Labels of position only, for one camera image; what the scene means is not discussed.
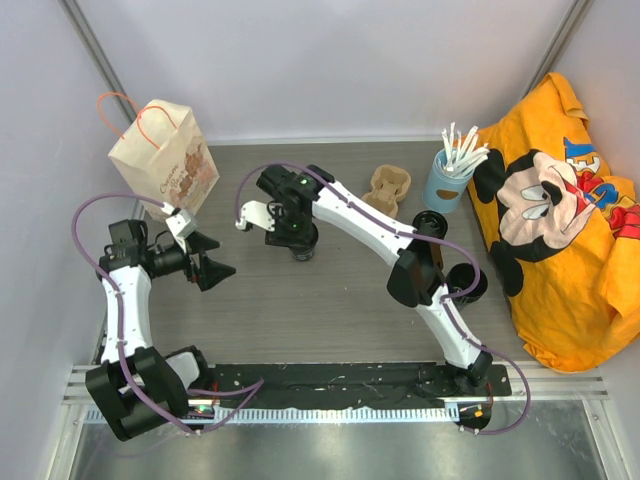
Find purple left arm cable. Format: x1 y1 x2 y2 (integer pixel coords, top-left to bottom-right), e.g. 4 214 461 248
71 192 266 436

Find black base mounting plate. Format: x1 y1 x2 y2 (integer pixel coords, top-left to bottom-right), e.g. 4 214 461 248
190 362 512 410

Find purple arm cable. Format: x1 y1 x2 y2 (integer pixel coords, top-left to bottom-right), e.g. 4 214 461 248
234 162 529 436
71 192 266 436

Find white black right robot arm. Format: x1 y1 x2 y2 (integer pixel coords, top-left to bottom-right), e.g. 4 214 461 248
236 164 493 395

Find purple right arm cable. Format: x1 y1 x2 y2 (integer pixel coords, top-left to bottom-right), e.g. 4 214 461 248
234 162 529 436

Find light blue straw cup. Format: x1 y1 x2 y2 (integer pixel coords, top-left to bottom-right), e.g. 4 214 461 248
422 149 473 214

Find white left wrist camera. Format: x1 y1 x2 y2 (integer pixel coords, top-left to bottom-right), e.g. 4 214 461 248
161 202 198 253

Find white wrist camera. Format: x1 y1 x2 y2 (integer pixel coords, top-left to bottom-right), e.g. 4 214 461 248
161 202 198 253
235 200 276 232

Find brown pulp cup carrier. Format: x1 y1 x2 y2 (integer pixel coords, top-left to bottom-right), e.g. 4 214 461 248
361 165 411 219

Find aluminium frame rail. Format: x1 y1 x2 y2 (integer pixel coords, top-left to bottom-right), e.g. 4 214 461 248
62 363 611 426

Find black ribbed cup lid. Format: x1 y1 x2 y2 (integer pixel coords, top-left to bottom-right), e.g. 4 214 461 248
412 210 448 239

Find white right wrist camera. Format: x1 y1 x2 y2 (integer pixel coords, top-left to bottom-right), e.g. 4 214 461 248
235 200 276 232

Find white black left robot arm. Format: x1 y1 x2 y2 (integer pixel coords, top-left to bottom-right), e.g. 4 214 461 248
85 220 236 441

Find orange cartoon print cloth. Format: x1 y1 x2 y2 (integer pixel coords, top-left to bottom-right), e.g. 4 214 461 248
469 73 639 373

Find black coffee cup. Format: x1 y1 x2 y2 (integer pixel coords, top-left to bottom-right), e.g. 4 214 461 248
289 243 316 262
446 263 488 308

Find cream paper bag orange handles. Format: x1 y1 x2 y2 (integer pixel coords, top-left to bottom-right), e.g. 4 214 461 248
108 99 220 214

